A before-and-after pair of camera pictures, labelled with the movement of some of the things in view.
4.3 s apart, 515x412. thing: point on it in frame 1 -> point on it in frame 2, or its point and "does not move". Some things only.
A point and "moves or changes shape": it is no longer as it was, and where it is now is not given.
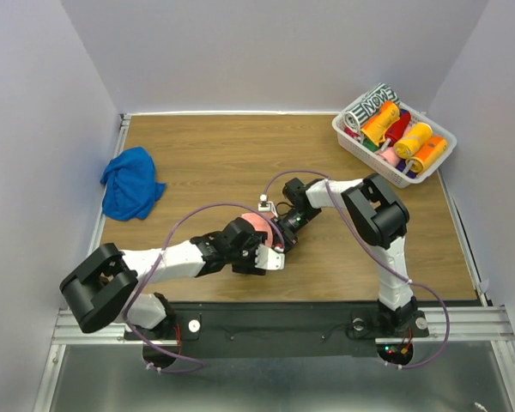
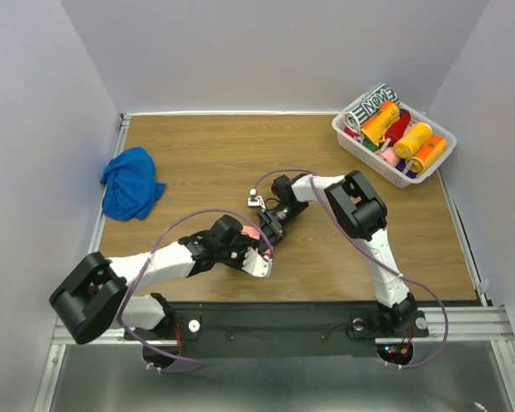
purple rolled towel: [401, 166] does not move
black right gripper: [289, 237] -> [275, 233]
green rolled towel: [370, 144] does not move
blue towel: [130, 187] does not move
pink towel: [261, 223] moves or changes shape
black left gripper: [249, 267] does not move
